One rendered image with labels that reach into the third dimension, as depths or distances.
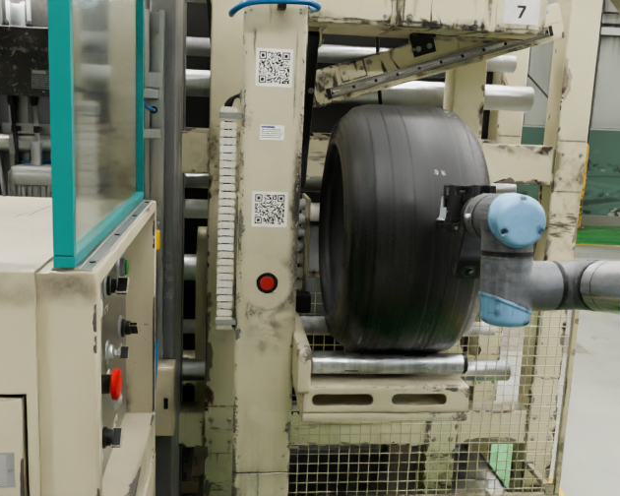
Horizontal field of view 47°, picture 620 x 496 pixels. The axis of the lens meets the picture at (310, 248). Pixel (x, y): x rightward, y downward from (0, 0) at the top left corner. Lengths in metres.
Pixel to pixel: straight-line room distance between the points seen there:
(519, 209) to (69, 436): 0.65
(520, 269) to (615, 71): 10.53
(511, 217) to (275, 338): 0.71
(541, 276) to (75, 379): 0.67
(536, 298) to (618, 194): 10.52
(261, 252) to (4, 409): 0.89
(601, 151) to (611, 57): 1.34
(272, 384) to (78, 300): 0.96
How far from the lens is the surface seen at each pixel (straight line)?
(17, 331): 0.71
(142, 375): 1.28
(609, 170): 11.49
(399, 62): 1.95
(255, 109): 1.50
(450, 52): 1.99
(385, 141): 1.42
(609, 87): 11.52
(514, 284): 1.06
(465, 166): 1.43
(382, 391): 1.54
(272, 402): 1.62
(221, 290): 1.55
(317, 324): 1.79
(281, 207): 1.51
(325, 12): 1.79
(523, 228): 1.04
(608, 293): 1.05
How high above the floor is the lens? 1.42
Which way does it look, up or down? 10 degrees down
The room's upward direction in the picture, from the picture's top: 3 degrees clockwise
